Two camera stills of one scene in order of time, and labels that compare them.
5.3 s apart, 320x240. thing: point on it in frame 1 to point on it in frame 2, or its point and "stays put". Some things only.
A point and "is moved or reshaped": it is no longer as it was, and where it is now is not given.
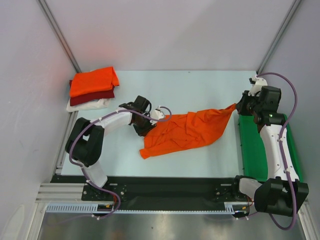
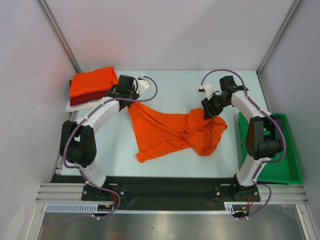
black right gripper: (242, 105) to (210, 107)
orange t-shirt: (183, 131) is moved or reshaped
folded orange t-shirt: (92, 81) stays put
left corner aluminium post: (60, 35) stays put
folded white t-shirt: (100, 104) stays put
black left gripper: (143, 132) to (135, 94)
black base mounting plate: (182, 189) stays put
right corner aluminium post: (290, 13) stays put
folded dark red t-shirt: (87, 98) stays put
